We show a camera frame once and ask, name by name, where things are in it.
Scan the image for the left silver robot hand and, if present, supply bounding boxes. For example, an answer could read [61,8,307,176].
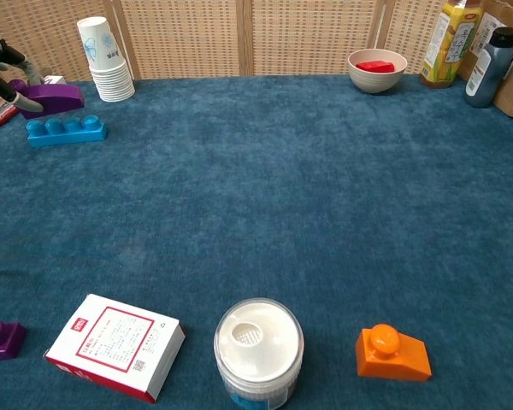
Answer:
[0,32,46,113]

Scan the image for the red block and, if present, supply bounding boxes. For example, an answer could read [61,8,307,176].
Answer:
[355,60,396,73]

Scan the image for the orange lego brick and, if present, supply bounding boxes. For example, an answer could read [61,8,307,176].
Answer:
[355,323,433,382]

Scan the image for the light blue lego brick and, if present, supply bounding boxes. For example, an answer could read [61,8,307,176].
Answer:
[26,114,109,149]

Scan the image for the bamboo folding screen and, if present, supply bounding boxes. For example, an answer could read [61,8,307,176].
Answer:
[0,0,454,83]

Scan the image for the small purple lego brick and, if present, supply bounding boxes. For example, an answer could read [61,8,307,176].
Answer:
[0,318,27,363]

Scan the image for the blue carpet table cover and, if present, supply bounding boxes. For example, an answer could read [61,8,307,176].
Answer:
[0,73,513,410]

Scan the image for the white red-framed box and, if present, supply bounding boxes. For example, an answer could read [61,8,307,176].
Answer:
[44,293,186,405]

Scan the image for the beige bowl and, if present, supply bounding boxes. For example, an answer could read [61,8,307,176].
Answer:
[346,48,409,95]

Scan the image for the white round lid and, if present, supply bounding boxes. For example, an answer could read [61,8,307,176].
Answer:
[213,297,305,410]

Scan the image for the yellow tea bottle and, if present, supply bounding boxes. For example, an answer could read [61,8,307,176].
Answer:
[419,0,484,89]

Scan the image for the dark grey bottle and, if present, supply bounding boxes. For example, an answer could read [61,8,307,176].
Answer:
[463,26,513,108]

